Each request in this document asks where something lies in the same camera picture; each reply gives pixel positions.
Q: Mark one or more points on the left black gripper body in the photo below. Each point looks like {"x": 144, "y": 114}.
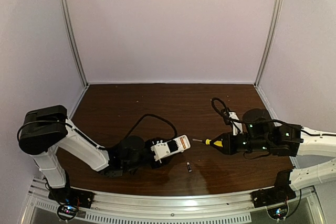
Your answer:
{"x": 163, "y": 161}

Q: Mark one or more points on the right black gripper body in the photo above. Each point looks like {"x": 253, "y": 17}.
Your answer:
{"x": 228, "y": 144}

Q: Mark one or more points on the yellow handled screwdriver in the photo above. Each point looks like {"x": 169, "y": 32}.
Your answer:
{"x": 210, "y": 142}

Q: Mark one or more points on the white remote control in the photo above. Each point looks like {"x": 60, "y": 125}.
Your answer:
{"x": 178, "y": 148}

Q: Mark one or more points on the black battery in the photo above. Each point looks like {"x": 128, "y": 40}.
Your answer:
{"x": 189, "y": 167}

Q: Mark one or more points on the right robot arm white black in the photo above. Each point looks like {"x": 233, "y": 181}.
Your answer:
{"x": 258, "y": 132}

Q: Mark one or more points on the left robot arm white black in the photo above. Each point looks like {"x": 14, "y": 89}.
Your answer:
{"x": 47, "y": 128}

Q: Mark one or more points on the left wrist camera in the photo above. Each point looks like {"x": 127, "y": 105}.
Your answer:
{"x": 162, "y": 150}

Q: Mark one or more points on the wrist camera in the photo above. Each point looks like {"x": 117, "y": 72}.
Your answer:
{"x": 232, "y": 120}
{"x": 162, "y": 150}

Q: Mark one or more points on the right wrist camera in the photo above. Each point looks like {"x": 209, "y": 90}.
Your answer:
{"x": 232, "y": 120}

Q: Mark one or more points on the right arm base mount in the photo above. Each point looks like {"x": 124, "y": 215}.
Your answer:
{"x": 271, "y": 196}

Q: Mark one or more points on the front aluminium rail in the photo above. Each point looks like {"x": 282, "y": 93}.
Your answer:
{"x": 120, "y": 208}

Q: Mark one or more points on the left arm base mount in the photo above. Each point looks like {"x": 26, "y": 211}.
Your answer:
{"x": 71, "y": 196}

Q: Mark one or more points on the right aluminium frame post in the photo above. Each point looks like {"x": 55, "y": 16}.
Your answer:
{"x": 276, "y": 11}

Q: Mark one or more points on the aluminium frame post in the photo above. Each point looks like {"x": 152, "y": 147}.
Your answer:
{"x": 276, "y": 11}
{"x": 72, "y": 42}

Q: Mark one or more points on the left aluminium frame post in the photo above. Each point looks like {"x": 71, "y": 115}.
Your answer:
{"x": 72, "y": 42}

